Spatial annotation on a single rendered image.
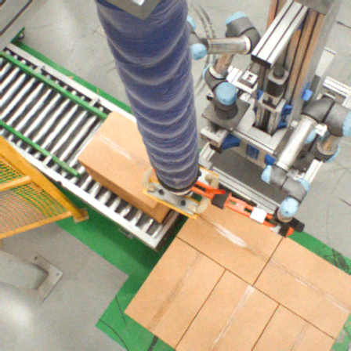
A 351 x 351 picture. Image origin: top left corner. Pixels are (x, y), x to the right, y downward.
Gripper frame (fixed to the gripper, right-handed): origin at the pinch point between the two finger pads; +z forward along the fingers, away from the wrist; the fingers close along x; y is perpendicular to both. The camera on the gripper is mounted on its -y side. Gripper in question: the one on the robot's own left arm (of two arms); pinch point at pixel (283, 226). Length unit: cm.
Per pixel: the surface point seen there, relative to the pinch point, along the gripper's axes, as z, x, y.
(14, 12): -174, 35, 59
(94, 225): 125, 34, 130
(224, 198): -1.7, 0.8, 33.1
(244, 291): 70, 31, 2
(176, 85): -113, 6, 50
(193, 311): 70, 57, 25
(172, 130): -85, 9, 52
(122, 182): 30, 11, 96
